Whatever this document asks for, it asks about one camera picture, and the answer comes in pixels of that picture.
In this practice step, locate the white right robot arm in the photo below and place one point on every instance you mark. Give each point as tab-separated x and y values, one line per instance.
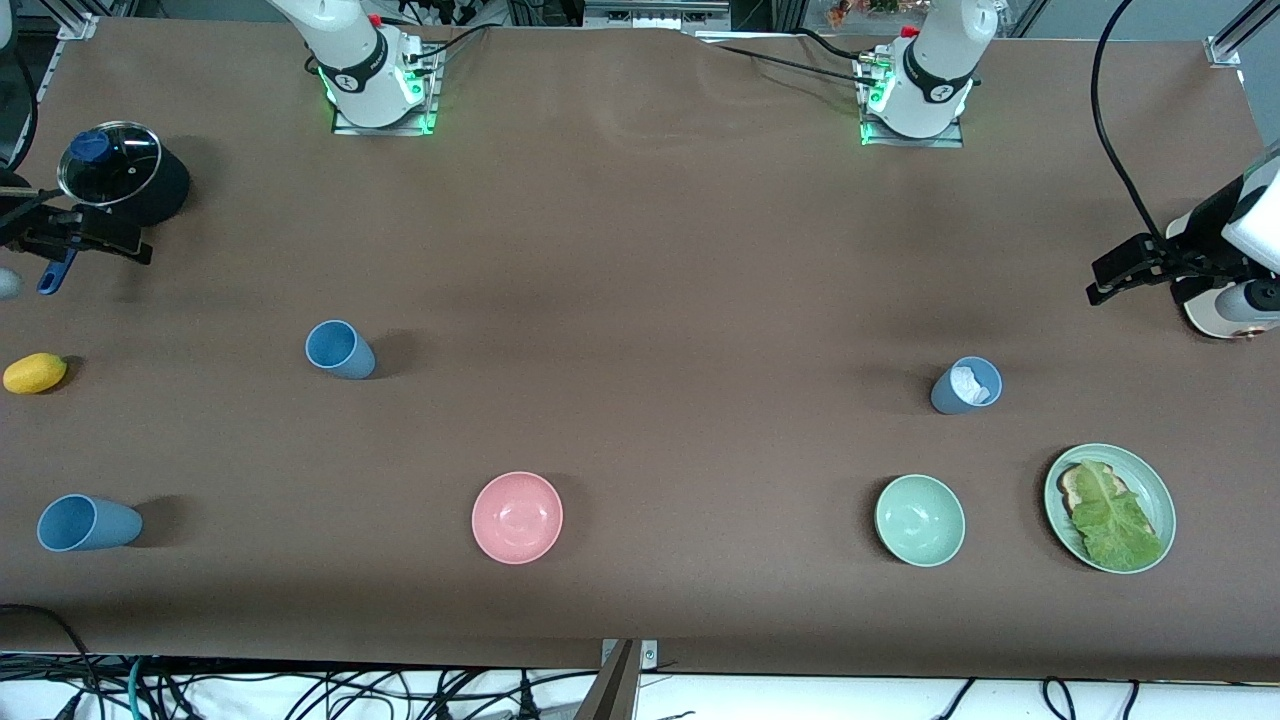
355	70

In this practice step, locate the brown table cover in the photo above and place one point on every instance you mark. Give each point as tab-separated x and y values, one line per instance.
640	300

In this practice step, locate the dark metal pole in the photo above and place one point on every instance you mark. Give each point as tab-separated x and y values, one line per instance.
612	690

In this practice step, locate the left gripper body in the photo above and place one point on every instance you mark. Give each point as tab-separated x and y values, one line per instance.
1196	248

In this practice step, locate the toasted bread slice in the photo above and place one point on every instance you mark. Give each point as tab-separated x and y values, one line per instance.
1075	488

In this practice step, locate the yellow lemon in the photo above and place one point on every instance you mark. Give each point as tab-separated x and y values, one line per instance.
34	373

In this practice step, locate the aluminium frame profile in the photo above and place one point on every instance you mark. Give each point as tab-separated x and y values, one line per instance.
1235	40
78	22

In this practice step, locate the green plate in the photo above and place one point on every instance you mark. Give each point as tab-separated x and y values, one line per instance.
1160	500

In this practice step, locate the green lettuce leaf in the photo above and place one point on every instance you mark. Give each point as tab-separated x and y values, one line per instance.
1115	520

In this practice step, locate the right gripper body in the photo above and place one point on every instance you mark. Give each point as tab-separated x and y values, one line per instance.
38	236

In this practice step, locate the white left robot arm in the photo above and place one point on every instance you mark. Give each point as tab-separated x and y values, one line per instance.
930	85

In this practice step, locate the green bowl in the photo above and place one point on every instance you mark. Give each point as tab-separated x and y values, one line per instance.
920	520

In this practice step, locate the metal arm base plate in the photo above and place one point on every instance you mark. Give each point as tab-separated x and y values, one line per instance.
432	95
955	135

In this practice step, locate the blue cup with paper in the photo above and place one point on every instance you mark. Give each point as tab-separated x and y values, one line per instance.
950	395

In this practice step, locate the white crumpled paper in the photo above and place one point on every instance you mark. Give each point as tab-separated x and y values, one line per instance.
970	383

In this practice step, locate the silver table edge bracket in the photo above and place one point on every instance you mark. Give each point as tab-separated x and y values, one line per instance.
650	655

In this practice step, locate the pink bowl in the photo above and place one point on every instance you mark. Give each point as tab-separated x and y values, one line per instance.
517	517

